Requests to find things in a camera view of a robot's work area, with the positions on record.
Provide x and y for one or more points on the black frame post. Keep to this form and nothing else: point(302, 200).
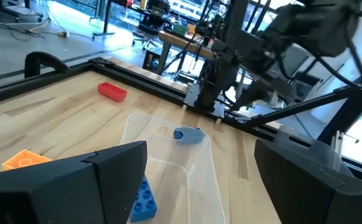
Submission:
point(355, 109)

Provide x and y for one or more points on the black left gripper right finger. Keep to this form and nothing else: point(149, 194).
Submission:
point(308, 199)

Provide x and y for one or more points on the clear plastic bin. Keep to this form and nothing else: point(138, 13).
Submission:
point(199, 174)

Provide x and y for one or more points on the green box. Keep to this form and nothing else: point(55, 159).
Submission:
point(179, 29)

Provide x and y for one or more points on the yellow toy building block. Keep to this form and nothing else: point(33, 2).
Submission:
point(25, 160)

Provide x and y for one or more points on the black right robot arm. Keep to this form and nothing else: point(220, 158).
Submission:
point(321, 25)

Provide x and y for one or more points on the black curved clamp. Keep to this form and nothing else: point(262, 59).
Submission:
point(32, 60)

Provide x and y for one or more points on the black table edge frame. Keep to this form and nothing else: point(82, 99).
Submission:
point(155, 90)

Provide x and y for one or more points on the blue toy building block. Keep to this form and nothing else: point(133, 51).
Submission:
point(144, 202)
point(190, 137)

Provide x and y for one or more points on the wooden desk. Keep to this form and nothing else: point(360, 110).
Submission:
point(180, 40)

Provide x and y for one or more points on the red toy building block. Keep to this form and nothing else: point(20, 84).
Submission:
point(112, 92)

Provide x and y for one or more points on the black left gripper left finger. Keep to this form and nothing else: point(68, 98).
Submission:
point(59, 193)

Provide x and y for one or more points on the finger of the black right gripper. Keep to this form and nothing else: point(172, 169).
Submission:
point(250, 95)

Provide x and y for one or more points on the black diagonal frame strut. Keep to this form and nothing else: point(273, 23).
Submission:
point(308, 105)

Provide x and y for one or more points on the black computer tower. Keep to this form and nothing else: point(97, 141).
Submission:
point(151, 60)

